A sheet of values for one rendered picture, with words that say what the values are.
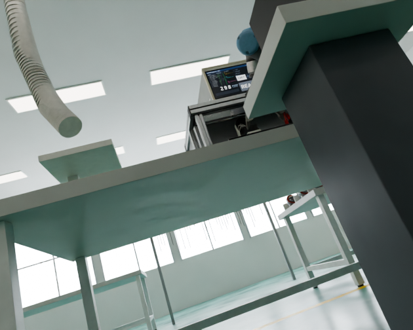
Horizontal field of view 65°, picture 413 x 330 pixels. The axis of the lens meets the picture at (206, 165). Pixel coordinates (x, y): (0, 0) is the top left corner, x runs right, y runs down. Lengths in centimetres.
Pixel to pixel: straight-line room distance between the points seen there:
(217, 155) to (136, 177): 25
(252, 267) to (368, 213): 720
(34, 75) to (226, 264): 605
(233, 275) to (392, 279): 709
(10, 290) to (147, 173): 46
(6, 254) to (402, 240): 92
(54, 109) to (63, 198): 146
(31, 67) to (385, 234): 251
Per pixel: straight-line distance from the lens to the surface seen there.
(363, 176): 62
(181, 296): 756
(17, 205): 102
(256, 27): 88
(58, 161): 184
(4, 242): 105
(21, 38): 296
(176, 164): 97
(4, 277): 103
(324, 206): 264
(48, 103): 246
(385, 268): 67
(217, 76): 164
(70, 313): 785
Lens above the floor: 37
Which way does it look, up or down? 19 degrees up
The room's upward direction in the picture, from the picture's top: 19 degrees counter-clockwise
